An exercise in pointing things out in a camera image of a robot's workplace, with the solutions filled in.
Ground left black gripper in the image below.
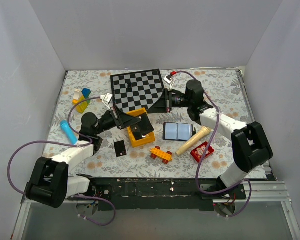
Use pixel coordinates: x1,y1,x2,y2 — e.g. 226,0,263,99
94,105,141,136

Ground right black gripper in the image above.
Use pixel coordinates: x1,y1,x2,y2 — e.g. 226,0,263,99
147,88,192,113

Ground black leather card holder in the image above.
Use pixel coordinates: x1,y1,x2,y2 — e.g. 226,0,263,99
162,122,197,142

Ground yellow plastic bin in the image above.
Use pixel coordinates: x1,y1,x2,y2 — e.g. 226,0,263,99
127,107,156,148

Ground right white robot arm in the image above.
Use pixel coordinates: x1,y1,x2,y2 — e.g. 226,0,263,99
147,79,273,199

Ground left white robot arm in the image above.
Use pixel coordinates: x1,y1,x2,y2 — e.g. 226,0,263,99
25,107,141,208

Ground black card on table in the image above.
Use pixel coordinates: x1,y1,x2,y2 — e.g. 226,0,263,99
114,140,127,158

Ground black white chessboard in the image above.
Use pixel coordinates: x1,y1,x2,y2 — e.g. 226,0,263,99
110,69,164,113

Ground floral table mat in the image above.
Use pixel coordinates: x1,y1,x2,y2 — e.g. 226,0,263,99
43,69,254,178

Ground orange toy car block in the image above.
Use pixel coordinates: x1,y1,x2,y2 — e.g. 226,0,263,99
150,146,173,165

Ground cream toy microphone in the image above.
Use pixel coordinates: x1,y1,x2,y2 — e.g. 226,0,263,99
175,126,211,156

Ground colourful stacked toy blocks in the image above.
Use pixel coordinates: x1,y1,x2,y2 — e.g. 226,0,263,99
72,88,91,114

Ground blue toy microphone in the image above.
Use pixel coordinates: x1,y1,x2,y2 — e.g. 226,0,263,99
59,120,78,145

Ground red owl toy block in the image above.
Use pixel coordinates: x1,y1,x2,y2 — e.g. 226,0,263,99
190,141,215,163

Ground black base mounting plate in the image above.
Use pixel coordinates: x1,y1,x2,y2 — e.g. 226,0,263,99
85,177,247,211

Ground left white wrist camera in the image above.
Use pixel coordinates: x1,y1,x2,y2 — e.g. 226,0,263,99
100,93,113,109

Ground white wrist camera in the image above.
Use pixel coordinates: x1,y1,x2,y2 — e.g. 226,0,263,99
100,93,113,109
163,71,177,90

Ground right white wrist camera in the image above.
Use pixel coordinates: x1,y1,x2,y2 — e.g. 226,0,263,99
163,71,177,90

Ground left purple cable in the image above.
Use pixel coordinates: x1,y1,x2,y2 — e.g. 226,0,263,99
6,96,117,227

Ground purple cable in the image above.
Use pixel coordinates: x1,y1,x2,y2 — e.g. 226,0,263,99
171,70,253,218
6,96,117,227

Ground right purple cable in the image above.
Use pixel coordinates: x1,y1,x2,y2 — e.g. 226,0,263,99
171,70,253,218

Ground aluminium frame rail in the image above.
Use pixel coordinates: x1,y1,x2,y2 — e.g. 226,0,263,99
10,184,67,240

